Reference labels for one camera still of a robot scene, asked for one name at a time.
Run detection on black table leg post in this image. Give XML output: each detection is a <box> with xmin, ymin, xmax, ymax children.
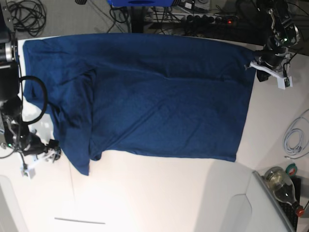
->
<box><xmin>130</xmin><ymin>6</ymin><xmax>146</xmax><ymax>33</ymax></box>

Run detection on clear glass bottle red cap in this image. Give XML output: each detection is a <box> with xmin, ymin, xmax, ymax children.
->
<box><xmin>264</xmin><ymin>166</ymin><xmax>305</xmax><ymax>217</ymax></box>

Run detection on green tape roll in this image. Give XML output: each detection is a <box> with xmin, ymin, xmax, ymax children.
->
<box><xmin>285</xmin><ymin>163</ymin><xmax>298</xmax><ymax>177</ymax></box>

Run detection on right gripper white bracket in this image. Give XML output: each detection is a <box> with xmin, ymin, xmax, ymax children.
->
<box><xmin>4</xmin><ymin>131</ymin><xmax>62</xmax><ymax>181</ymax></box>

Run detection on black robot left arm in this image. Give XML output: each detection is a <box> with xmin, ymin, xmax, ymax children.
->
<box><xmin>245</xmin><ymin>0</ymin><xmax>300</xmax><ymax>90</ymax></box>

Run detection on black coiled floor cables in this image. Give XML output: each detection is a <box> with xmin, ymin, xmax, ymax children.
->
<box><xmin>4</xmin><ymin>0</ymin><xmax>47</xmax><ymax>37</ymax></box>

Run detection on blue plastic crate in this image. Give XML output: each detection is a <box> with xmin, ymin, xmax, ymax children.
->
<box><xmin>107</xmin><ymin>0</ymin><xmax>177</xmax><ymax>7</ymax></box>

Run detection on black power strip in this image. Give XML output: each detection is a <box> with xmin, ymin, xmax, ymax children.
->
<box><xmin>184</xmin><ymin>14</ymin><xmax>239</xmax><ymax>26</ymax></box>

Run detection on dark blue t-shirt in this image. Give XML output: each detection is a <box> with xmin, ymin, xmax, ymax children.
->
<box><xmin>23</xmin><ymin>33</ymin><xmax>255</xmax><ymax>175</ymax></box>

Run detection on light blue coiled cable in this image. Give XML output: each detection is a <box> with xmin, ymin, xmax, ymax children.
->
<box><xmin>282</xmin><ymin>115</ymin><xmax>309</xmax><ymax>160</ymax></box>

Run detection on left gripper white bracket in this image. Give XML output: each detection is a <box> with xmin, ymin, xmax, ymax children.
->
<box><xmin>244</xmin><ymin>49</ymin><xmax>293</xmax><ymax>90</ymax></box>

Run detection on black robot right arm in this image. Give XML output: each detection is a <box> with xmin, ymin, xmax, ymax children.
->
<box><xmin>0</xmin><ymin>0</ymin><xmax>61</xmax><ymax>179</ymax></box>

